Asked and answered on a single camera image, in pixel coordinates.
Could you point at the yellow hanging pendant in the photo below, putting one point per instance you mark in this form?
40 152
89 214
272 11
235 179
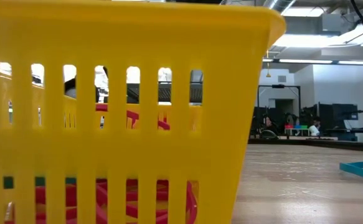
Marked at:
267 74

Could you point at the long ceiling light strip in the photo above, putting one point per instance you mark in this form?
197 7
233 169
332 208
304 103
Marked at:
267 60
305 61
355 62

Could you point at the black background station frame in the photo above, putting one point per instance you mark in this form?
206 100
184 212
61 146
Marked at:
277 86

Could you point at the black background machine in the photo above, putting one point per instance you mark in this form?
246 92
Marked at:
340 115

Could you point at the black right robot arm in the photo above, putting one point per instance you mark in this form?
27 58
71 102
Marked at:
200 1

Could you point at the person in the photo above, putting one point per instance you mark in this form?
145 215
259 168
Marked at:
267 122
315 129

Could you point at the green rubber band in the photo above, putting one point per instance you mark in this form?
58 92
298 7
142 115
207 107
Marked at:
8 183

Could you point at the yellow plastic basket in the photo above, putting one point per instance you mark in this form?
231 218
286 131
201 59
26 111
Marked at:
215 140

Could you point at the rack with coloured bins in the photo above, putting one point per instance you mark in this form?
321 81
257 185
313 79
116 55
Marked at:
296 127

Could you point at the black aluminium table frame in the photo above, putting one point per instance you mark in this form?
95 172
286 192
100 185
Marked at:
324 143

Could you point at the silver ceiling duct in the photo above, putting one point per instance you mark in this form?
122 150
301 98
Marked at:
277 3

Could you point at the blue rubber band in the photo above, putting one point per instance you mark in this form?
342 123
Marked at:
355 169

